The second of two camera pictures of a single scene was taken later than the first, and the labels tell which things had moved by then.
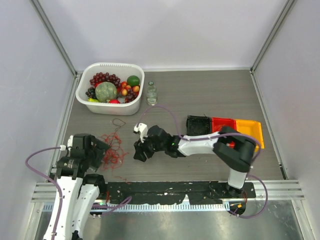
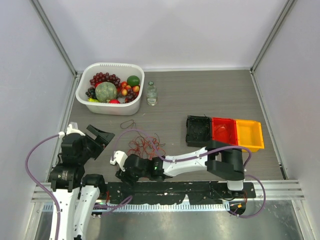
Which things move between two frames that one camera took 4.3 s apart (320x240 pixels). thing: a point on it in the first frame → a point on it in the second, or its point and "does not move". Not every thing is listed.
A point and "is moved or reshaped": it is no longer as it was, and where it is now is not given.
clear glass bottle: [152, 94] does not move
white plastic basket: [123, 71] does not move
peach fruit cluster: [125, 87] does not move
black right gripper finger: [143, 151] → [129, 179]
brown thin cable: [120, 126] → [133, 123]
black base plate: [191, 192] does not move
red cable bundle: [114, 156] is moved or reshaped
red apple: [114, 101] does not move
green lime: [133, 80] does not move
